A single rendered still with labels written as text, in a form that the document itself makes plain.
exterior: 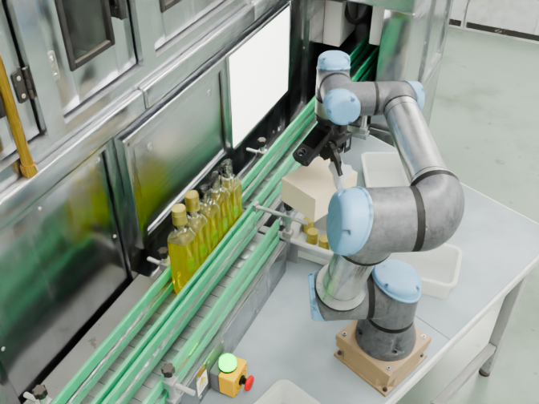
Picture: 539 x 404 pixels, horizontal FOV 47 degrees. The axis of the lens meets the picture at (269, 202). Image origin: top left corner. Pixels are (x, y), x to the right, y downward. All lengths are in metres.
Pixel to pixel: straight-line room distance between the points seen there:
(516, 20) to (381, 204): 4.20
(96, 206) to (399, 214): 0.74
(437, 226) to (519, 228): 1.12
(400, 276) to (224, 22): 0.84
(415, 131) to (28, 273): 0.84
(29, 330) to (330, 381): 0.73
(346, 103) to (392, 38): 0.99
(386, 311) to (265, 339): 0.39
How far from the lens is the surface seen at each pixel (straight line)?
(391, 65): 2.37
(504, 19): 5.20
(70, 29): 1.32
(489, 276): 1.98
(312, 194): 1.57
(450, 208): 1.10
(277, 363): 1.68
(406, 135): 1.27
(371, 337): 1.57
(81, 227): 1.48
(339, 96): 1.35
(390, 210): 1.06
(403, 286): 1.45
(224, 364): 1.55
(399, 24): 2.30
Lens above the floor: 2.12
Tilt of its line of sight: 40 degrees down
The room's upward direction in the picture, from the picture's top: straight up
